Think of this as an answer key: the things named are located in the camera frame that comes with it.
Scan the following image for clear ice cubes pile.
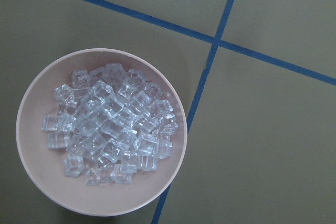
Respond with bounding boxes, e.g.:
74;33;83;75
41;63;179;186

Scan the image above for pink bowl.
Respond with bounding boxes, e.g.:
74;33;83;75
16;48;187;217

